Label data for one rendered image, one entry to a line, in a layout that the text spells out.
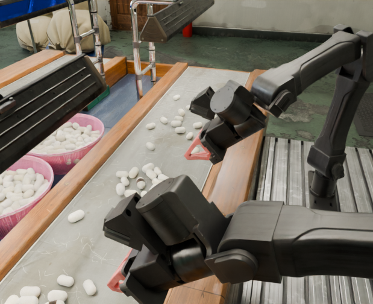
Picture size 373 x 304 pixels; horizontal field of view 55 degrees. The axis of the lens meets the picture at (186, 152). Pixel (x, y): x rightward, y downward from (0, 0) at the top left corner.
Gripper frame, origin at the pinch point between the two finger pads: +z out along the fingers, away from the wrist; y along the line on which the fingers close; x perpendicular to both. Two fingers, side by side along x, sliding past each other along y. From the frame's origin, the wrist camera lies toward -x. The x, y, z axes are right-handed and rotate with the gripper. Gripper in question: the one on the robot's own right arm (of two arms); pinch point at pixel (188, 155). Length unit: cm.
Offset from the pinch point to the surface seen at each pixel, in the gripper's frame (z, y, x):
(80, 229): 22.9, 18.5, -3.6
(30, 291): 21.0, 36.5, -4.4
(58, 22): 179, -249, -108
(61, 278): 18.2, 32.4, -1.9
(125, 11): 207, -436, -101
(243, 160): -2.8, -16.2, 14.4
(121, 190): 18.6, 5.1, -2.6
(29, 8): 41, -44, -62
